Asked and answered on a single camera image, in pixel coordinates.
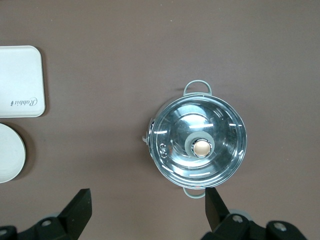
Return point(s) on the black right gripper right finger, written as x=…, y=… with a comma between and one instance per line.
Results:
x=215, y=210

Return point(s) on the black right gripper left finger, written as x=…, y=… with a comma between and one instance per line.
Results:
x=77, y=212

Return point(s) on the white round plate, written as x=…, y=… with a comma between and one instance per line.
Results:
x=10, y=152

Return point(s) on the glass pot lid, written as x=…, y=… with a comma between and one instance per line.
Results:
x=180, y=125

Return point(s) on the stainless steel pot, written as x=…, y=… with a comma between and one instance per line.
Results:
x=197, y=81

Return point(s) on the brown table cover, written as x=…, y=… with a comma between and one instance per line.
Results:
x=100, y=75

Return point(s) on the cream rabbit print tray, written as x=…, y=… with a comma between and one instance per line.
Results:
x=20, y=75

